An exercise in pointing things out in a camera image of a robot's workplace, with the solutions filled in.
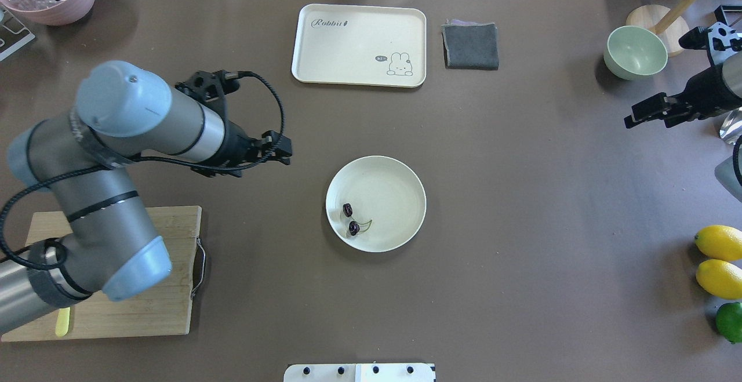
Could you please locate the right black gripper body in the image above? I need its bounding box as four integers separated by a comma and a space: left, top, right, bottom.
624, 67, 741, 129

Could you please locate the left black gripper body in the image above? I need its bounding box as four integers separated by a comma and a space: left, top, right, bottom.
223, 122, 293, 177

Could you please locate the dark cherry pair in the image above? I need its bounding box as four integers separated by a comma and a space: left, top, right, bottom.
341, 203, 373, 237

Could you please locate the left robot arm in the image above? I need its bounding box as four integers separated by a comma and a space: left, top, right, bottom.
2, 60, 293, 333

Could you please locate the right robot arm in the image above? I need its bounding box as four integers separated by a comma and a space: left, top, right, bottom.
624, 52, 741, 129

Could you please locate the cream rabbit tray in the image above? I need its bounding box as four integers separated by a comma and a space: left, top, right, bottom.
291, 3, 427, 88

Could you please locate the wooden mug tree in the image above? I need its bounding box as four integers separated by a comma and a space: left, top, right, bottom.
625, 0, 697, 57

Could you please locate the mint green bowl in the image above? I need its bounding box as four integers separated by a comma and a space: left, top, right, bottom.
602, 26, 668, 81

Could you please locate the yellow lemon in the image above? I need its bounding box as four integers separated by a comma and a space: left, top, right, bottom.
695, 260, 741, 300
694, 224, 741, 261

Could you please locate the white round plate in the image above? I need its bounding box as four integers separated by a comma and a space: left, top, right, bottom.
324, 155, 427, 253

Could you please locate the wooden cutting board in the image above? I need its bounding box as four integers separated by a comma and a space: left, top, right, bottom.
1, 206, 203, 343

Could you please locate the green lime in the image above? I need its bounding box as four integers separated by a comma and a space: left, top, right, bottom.
715, 302, 741, 343

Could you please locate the grey folded cloth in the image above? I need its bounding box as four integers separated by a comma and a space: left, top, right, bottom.
442, 20, 499, 71

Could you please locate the yellow plastic knife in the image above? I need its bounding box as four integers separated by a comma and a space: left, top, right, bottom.
54, 307, 71, 338

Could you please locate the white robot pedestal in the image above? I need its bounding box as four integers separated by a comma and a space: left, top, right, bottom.
283, 362, 437, 381

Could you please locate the white wire cup rack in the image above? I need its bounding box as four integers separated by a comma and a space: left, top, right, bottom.
1, 5, 35, 61

